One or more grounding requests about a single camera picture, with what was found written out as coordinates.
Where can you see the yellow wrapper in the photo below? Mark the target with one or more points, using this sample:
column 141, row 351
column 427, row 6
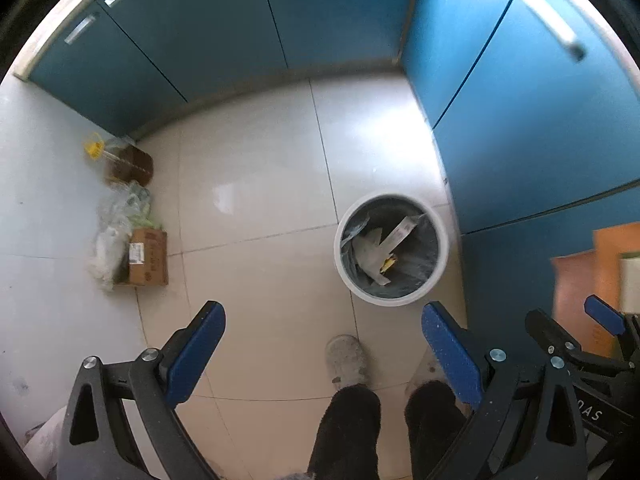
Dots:
column 388, row 261

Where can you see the grey cabinet plinth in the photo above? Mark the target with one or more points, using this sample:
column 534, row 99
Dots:
column 260, row 87

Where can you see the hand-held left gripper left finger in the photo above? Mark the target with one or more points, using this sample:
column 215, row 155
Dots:
column 195, row 350

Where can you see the grey left slipper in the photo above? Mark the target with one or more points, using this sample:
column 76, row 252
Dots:
column 345, row 357

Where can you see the white bag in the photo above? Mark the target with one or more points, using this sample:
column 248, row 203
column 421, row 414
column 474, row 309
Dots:
column 45, row 440

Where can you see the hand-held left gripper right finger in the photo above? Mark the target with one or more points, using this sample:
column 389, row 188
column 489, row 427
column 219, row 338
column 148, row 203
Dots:
column 450, row 355

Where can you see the white round trash bin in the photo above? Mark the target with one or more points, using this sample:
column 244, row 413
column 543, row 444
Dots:
column 345, row 280

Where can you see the white paper scrap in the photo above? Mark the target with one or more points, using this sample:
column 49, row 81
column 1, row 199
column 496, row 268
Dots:
column 372, row 255

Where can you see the orange paper bag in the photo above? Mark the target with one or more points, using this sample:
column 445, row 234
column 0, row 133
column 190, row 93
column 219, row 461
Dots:
column 575, row 290

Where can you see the oil bottle with yellow cap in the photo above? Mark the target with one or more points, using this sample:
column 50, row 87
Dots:
column 127, row 162

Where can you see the person's right leg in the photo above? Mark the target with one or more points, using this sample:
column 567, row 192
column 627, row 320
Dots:
column 432, row 420

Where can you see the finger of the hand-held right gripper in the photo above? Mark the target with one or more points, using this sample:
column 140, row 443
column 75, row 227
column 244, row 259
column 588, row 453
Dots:
column 547, row 332
column 605, row 314

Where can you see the clear plastic bags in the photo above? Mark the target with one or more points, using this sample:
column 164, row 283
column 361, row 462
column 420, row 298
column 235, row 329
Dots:
column 112, row 230

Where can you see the blue cabinet door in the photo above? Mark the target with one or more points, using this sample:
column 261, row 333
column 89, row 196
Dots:
column 450, row 45
column 340, row 10
column 505, row 270
column 115, row 75
column 540, row 130
column 200, row 25

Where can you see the brown cardboard box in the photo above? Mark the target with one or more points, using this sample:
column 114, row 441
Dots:
column 149, row 257

